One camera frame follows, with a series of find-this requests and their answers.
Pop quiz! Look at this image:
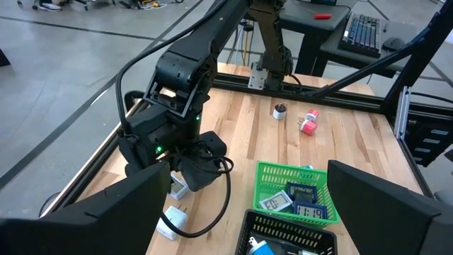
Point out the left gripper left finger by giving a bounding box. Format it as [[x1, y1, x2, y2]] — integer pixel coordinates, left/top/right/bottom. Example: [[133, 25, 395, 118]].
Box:
[[0, 161, 171, 255]]

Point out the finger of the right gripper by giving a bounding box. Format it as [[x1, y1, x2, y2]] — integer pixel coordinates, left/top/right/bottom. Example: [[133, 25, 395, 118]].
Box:
[[180, 159, 215, 191]]

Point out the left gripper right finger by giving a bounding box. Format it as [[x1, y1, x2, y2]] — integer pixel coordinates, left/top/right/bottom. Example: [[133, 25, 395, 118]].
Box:
[[327, 159, 453, 255]]

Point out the white digital clock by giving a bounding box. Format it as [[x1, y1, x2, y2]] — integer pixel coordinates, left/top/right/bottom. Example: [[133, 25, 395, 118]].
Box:
[[168, 172, 191, 201], [258, 190, 294, 213]]

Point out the white cube charger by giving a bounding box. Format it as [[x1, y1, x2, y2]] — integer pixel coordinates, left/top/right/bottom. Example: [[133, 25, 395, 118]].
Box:
[[156, 205, 188, 242]]

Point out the black digital clock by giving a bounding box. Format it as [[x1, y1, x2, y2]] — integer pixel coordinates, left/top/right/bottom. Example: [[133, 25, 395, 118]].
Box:
[[292, 200, 328, 221], [285, 181, 319, 205]]

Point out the teal charger with prongs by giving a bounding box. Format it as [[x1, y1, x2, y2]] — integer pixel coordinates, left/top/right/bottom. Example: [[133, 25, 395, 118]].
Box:
[[246, 236, 276, 255]]

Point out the pink and white charger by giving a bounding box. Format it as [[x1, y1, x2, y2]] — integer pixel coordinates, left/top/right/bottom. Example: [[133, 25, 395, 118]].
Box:
[[304, 108, 321, 123], [298, 119, 319, 137]]

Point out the green plastic basket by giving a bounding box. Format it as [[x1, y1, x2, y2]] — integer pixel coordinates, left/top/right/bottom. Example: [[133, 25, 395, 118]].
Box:
[[252, 161, 341, 228]]

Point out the black plastic basket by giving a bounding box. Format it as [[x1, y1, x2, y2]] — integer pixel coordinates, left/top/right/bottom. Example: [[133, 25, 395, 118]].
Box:
[[234, 208, 338, 255]]

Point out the black and white round charger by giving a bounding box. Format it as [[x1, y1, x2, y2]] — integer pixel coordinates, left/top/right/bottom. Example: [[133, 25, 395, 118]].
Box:
[[272, 103, 287, 121]]

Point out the black computer mouse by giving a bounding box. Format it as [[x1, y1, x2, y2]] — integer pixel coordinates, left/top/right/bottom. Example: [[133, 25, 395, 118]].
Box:
[[382, 36, 406, 53]]

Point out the black keyboard shelf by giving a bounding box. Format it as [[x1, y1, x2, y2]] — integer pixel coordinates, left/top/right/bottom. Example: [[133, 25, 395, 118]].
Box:
[[320, 10, 431, 79]]

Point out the black desk top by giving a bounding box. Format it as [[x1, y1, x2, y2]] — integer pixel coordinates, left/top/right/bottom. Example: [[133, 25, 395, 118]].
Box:
[[279, 0, 352, 77]]

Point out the backlit computer keyboard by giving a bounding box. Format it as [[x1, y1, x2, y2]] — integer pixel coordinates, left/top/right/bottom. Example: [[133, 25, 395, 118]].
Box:
[[338, 12, 382, 60]]

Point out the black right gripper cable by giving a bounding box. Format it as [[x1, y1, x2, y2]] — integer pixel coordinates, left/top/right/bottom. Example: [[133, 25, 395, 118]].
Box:
[[161, 155, 235, 239]]

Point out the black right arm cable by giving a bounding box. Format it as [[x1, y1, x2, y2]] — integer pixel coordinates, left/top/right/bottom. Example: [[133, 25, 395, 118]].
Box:
[[115, 0, 229, 137]]

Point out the black aluminium rig frame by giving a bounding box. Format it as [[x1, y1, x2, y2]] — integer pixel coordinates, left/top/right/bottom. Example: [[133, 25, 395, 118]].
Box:
[[38, 0, 453, 217]]

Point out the floor cable bundle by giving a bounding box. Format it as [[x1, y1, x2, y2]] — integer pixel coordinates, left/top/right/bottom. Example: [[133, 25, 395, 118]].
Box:
[[226, 19, 263, 68]]

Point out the red handled tool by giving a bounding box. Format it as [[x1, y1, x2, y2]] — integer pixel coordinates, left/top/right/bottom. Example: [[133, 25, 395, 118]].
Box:
[[306, 9, 333, 21]]

